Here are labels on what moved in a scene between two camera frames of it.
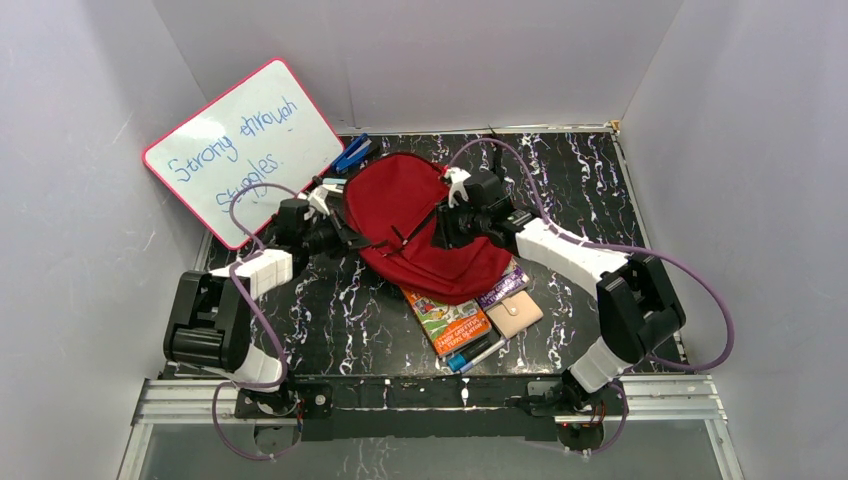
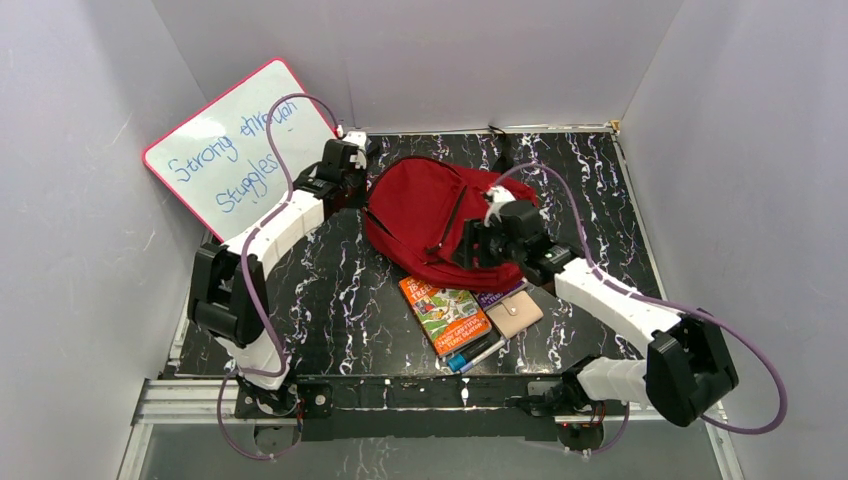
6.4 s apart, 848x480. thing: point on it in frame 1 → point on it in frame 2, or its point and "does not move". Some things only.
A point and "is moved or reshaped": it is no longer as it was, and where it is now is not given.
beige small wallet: [515, 315] does not move
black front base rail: [438, 407] does not move
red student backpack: [391, 201] is moved or reshaped
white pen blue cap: [469, 365] does not move
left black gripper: [340, 234] → [361, 171]
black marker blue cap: [460, 360] does not move
